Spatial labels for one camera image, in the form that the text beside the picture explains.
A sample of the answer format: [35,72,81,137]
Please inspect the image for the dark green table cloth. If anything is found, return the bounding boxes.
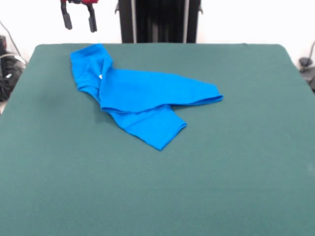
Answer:
[0,43,315,236]

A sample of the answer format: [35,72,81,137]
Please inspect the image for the black stand base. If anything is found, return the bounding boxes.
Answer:
[298,57,315,93]
[0,35,27,102]

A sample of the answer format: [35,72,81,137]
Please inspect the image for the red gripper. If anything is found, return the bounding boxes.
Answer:
[60,0,99,33]

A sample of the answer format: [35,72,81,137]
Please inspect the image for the blue shirt with white print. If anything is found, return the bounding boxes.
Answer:
[70,43,224,151]

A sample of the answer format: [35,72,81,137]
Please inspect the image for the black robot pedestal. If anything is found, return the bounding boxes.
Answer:
[114,0,204,44]

